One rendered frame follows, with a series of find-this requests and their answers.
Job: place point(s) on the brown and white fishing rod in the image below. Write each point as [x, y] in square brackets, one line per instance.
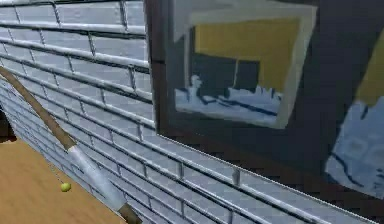
[50, 121]

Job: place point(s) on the yellow-green fishing float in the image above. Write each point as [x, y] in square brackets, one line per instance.
[65, 187]

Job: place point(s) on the light wooden table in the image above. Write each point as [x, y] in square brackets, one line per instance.
[36, 190]

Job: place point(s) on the dark framed wall picture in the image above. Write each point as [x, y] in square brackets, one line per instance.
[266, 83]

